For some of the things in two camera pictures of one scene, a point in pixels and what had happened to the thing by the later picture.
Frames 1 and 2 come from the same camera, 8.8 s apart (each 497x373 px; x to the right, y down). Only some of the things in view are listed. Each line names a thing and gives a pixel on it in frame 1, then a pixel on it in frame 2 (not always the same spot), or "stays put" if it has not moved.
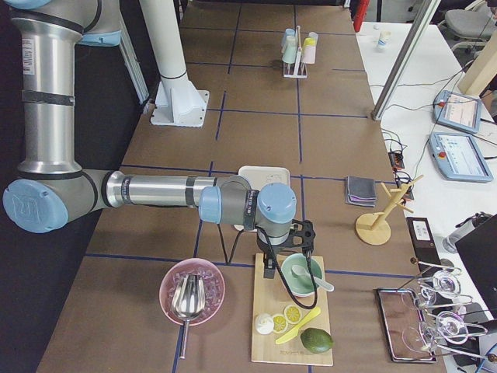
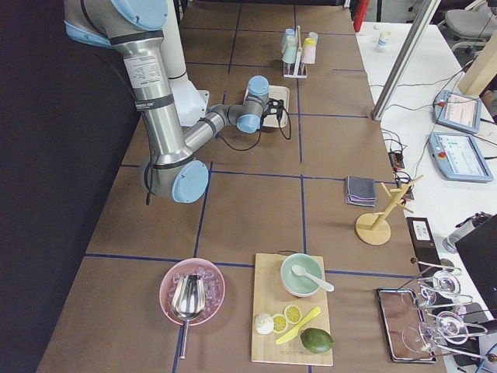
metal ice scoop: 188,301 stays put
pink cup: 309,54 stays put
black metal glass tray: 408,339 stays put
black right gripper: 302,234 -> 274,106
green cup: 289,49 stays put
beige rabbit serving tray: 260,176 -> 278,92
